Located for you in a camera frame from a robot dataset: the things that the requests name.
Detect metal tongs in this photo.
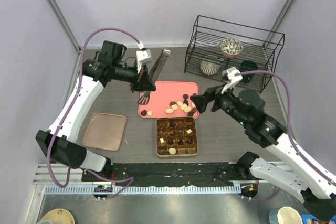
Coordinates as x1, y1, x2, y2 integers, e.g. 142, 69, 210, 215
137, 49, 171, 105

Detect white teardrop chocolate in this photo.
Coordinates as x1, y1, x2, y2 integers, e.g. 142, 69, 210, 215
168, 148, 176, 155

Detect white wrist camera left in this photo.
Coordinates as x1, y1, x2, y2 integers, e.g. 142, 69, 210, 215
136, 41, 152, 73

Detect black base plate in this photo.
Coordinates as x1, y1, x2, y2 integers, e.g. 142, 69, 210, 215
81, 162, 270, 187

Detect dark green mug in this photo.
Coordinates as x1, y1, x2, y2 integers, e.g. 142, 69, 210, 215
239, 60, 258, 83

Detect white oval chocolate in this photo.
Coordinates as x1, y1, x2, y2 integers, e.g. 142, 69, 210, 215
165, 108, 174, 114

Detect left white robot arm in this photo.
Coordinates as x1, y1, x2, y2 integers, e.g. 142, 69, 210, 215
36, 41, 156, 182

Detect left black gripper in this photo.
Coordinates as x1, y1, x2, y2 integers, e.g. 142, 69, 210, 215
113, 61, 157, 93

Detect floral ceramic bowl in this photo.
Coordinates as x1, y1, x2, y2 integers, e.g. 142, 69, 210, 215
219, 38, 244, 58

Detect beige plate bottom left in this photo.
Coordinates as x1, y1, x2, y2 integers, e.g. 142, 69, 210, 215
38, 208, 76, 224

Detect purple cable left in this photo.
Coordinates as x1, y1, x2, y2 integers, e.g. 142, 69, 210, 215
47, 27, 144, 200

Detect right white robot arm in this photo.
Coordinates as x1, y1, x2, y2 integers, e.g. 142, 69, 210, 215
190, 67, 335, 221

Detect pink plastic tray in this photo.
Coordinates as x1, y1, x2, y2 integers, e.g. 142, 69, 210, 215
138, 81, 199, 119

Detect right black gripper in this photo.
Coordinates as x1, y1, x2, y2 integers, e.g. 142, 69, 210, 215
191, 81, 249, 126

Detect gold chocolate box with tray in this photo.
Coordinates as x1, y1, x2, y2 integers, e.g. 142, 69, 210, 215
155, 116, 198, 158

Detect rose gold tin lid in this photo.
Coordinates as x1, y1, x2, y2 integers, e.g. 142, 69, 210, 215
82, 113, 127, 151

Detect striped ceramic cup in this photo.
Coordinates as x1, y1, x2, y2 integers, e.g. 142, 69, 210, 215
200, 55, 222, 76

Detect black wire rack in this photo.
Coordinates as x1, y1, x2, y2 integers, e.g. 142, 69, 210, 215
184, 15, 285, 92

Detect blue box corner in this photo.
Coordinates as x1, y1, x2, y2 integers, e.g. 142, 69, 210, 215
301, 214, 335, 224

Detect white bowl bottom right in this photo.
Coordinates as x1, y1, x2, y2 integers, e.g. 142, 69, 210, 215
268, 206, 303, 224

